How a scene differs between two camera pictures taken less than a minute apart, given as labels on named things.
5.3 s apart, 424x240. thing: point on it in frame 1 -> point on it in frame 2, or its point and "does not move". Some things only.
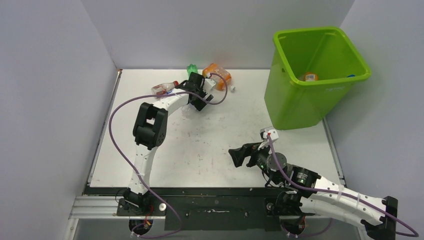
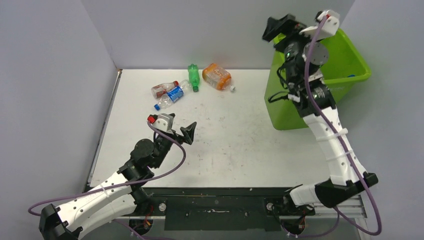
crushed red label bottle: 161,89 does not move
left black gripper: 199,104 -> 187,132
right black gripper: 238,154 -> 287,25
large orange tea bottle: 221,77 does not move
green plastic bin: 310,72 does not move
